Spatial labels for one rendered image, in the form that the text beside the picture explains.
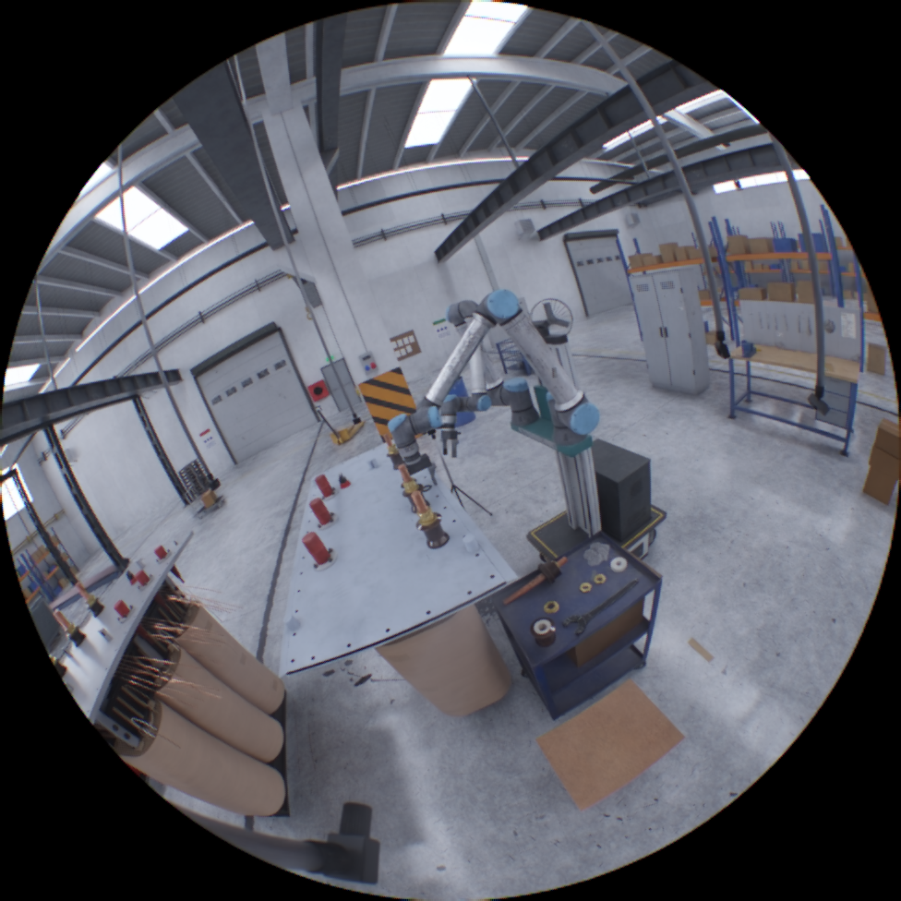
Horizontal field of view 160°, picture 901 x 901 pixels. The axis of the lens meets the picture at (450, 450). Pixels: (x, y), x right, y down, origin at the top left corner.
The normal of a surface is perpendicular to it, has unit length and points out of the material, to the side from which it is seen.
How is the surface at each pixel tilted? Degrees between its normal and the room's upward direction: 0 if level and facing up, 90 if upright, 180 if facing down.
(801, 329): 90
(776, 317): 90
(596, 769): 0
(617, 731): 0
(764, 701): 0
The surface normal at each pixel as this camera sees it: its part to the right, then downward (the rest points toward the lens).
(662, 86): -0.89, 0.42
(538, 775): -0.33, -0.87
